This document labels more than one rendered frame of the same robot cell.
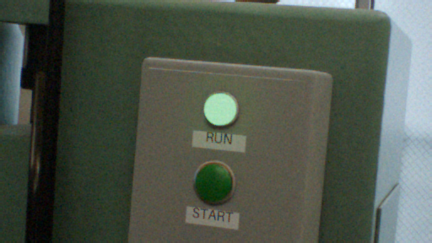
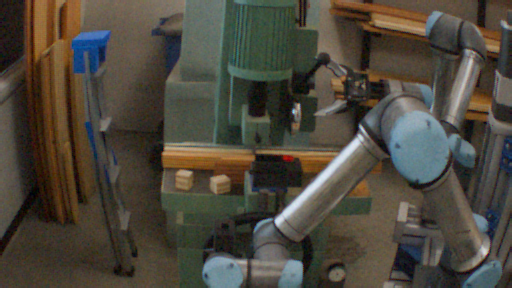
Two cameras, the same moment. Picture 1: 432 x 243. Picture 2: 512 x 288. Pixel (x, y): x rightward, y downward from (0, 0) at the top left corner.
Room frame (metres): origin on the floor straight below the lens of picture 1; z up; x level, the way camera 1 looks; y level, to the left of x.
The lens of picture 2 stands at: (1.30, 1.74, 1.68)
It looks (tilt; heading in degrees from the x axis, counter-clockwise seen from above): 24 degrees down; 248
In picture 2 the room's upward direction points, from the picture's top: 4 degrees clockwise
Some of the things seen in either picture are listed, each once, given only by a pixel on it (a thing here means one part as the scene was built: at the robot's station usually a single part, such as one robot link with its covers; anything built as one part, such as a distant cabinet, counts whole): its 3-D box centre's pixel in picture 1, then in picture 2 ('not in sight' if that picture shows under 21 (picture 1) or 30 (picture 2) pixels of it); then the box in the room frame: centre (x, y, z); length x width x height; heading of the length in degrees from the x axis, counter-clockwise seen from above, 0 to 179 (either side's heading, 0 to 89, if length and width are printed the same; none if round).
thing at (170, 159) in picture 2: not in sight; (276, 164); (0.65, 0.27, 0.92); 0.67 x 0.02 x 0.04; 164
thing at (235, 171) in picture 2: not in sight; (257, 173); (0.73, 0.34, 0.93); 0.24 x 0.01 x 0.06; 164
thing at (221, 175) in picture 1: (213, 182); not in sight; (0.46, 0.00, 1.42); 0.02 x 0.01 x 0.02; 74
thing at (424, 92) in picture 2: not in sight; (414, 97); (0.36, 0.54, 1.22); 0.11 x 0.08 x 0.09; 163
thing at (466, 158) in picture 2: not in sight; (458, 161); (0.10, 0.54, 0.98); 0.13 x 0.12 x 0.14; 118
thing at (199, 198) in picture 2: not in sight; (268, 196); (0.71, 0.37, 0.87); 0.61 x 0.30 x 0.06; 164
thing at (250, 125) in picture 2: not in sight; (255, 126); (0.71, 0.24, 1.03); 0.14 x 0.07 x 0.09; 74
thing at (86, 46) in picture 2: not in sight; (100, 158); (1.12, -0.58, 0.58); 0.27 x 0.25 x 1.16; 161
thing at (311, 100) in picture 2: not in sight; (301, 110); (0.51, 0.12, 1.02); 0.09 x 0.07 x 0.12; 164
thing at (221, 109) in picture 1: (219, 109); not in sight; (0.46, 0.00, 1.46); 0.02 x 0.01 x 0.02; 74
